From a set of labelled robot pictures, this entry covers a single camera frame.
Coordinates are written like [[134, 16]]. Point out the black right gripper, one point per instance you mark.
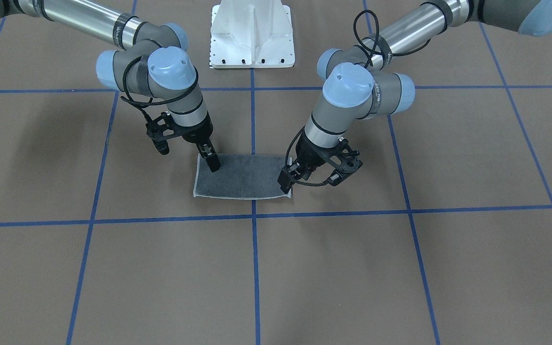
[[199, 135]]

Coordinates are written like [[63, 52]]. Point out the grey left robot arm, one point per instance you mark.
[[356, 86]]

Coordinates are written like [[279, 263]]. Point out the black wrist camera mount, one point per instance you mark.
[[155, 130], [344, 160]]

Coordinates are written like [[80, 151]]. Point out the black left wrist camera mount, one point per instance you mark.
[[344, 160]]

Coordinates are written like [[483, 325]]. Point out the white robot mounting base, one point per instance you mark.
[[251, 34]]

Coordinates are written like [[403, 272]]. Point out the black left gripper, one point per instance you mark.
[[307, 155]]

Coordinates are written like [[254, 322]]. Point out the pink and grey towel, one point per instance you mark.
[[240, 177]]

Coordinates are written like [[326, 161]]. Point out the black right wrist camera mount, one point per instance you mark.
[[155, 130]]

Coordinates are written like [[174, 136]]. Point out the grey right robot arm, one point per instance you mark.
[[150, 66]]

